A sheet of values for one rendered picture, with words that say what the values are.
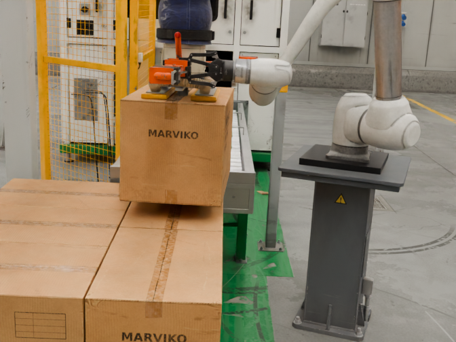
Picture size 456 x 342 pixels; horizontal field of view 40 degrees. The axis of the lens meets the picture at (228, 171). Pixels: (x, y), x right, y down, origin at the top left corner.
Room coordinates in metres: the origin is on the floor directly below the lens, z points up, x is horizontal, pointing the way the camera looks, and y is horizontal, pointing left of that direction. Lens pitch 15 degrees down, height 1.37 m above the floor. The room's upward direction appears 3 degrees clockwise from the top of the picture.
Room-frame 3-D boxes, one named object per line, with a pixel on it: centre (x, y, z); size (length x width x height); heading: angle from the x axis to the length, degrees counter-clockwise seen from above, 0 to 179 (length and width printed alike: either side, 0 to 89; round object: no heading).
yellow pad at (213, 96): (2.52, 0.10, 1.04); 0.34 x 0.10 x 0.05; 179
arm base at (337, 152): (2.62, -0.52, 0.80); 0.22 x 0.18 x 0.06; 165
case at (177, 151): (2.61, 0.20, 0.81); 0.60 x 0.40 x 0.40; 177
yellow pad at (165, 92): (2.53, 0.29, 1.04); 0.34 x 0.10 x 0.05; 179
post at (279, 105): (3.47, -0.27, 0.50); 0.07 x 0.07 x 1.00; 1
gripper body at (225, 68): (2.27, 0.04, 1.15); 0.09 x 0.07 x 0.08; 91
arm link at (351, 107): (2.60, -0.53, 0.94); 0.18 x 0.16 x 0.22; 36
